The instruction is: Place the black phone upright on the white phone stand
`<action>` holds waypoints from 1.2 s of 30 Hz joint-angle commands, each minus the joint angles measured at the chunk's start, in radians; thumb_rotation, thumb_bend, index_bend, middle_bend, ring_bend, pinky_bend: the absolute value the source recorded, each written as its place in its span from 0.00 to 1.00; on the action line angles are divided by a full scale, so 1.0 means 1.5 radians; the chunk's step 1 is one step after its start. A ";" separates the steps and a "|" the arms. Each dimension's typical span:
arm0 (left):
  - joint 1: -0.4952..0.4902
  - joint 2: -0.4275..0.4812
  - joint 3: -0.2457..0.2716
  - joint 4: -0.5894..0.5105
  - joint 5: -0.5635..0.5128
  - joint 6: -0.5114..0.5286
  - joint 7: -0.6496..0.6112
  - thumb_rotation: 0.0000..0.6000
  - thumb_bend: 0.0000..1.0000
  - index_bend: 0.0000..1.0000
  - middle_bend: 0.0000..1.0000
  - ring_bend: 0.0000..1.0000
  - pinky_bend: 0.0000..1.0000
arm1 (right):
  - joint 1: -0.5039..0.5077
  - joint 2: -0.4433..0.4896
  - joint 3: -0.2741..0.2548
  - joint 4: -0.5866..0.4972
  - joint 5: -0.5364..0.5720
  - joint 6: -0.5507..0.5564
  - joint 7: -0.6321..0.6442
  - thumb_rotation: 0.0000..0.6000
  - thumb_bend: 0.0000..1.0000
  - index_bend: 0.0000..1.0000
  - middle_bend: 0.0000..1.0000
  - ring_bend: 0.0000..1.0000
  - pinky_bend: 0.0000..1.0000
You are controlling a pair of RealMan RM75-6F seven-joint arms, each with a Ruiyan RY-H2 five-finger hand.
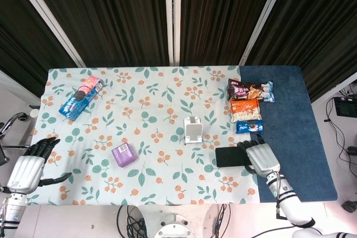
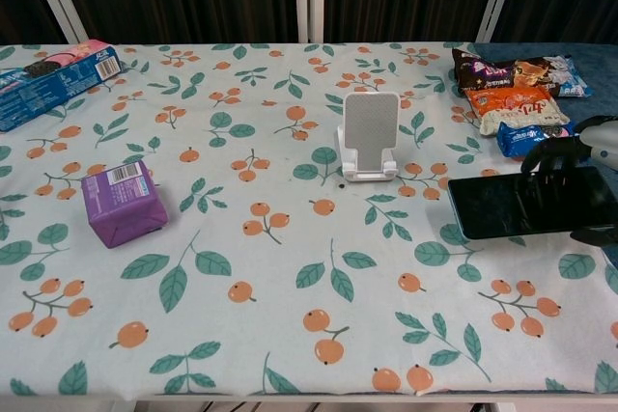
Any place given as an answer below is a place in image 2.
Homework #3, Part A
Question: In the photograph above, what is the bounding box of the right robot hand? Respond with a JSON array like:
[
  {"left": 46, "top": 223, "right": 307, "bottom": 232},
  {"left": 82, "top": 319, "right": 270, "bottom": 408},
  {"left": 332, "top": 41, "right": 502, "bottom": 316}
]
[{"left": 520, "top": 115, "right": 618, "bottom": 247}]

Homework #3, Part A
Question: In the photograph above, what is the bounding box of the black smartphone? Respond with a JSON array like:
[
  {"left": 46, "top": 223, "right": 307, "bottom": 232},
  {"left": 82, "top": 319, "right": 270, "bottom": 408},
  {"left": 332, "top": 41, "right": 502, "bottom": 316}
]
[{"left": 446, "top": 165, "right": 618, "bottom": 241}]

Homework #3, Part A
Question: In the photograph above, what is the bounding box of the white phone stand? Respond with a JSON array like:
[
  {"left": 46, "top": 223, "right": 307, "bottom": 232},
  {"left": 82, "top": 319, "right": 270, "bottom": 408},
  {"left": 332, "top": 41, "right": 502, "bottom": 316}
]
[{"left": 336, "top": 91, "right": 401, "bottom": 184}]

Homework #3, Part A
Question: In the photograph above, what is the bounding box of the small blue Oreo packet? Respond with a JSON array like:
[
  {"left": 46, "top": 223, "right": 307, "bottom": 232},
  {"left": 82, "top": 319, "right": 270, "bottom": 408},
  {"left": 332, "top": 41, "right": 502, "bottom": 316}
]
[{"left": 496, "top": 121, "right": 578, "bottom": 158}]

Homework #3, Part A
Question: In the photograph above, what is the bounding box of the blue carpet mat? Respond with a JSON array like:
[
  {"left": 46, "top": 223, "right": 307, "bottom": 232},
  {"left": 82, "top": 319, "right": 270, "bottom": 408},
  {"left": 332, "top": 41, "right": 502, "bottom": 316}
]
[{"left": 470, "top": 41, "right": 618, "bottom": 118}]

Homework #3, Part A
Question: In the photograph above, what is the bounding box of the orange snack bag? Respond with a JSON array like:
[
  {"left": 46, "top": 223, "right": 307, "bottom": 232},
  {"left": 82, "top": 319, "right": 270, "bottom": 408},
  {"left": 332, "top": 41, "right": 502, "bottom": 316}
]
[{"left": 463, "top": 86, "right": 572, "bottom": 137}]

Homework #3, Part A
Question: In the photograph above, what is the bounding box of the brown snack bag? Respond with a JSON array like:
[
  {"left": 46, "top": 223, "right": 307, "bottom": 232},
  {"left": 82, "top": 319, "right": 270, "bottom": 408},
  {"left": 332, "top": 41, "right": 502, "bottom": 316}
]
[{"left": 451, "top": 46, "right": 595, "bottom": 98}]

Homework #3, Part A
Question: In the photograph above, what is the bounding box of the floral tablecloth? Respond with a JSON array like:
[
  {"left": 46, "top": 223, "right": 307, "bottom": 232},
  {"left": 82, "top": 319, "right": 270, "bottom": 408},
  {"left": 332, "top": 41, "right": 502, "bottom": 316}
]
[{"left": 0, "top": 41, "right": 618, "bottom": 401}]

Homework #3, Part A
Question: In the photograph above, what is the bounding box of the purple wrapped box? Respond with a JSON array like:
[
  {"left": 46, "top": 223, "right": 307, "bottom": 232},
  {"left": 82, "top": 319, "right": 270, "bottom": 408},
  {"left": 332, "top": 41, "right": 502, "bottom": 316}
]
[{"left": 80, "top": 159, "right": 170, "bottom": 249}]

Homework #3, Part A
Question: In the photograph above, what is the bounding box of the blue Oreo cookie box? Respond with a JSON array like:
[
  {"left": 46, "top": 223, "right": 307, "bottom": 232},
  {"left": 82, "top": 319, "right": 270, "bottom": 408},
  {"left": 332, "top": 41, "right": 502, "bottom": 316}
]
[{"left": 0, "top": 39, "right": 122, "bottom": 133}]

